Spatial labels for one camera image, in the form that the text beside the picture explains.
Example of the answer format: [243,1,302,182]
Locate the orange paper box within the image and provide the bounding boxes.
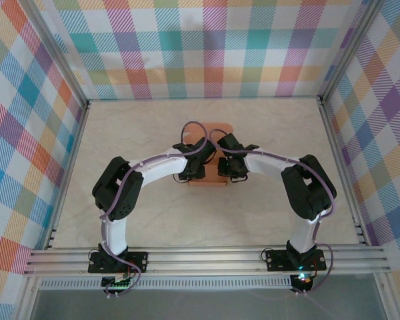
[183,122,235,187]

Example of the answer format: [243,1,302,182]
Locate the small controller board with light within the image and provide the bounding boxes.
[291,272,315,285]

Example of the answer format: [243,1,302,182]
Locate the circuit board with green lights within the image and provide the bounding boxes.
[101,275,134,289]

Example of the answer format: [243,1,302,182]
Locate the aluminium frame cross rail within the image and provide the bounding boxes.
[23,245,393,277]

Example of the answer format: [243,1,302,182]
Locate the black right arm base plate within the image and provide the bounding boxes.
[264,248,327,271]

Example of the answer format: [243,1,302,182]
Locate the aluminium table side rail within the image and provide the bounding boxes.
[316,96,370,247]
[43,101,91,251]

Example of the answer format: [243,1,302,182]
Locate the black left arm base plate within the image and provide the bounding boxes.
[87,251,149,275]

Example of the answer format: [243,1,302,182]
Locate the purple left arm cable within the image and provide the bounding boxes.
[99,120,217,297]

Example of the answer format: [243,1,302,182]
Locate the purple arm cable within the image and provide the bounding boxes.
[209,129,337,296]
[99,120,217,297]

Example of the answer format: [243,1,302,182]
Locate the grey slotted cable duct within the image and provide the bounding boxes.
[39,275,293,291]

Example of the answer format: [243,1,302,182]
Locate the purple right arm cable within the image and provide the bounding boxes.
[209,129,337,296]

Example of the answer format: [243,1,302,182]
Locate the aluminium corner post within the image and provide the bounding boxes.
[18,0,91,109]
[318,0,387,106]

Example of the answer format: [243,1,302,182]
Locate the aluminium frame leg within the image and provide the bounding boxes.
[18,276,43,320]
[375,273,397,320]

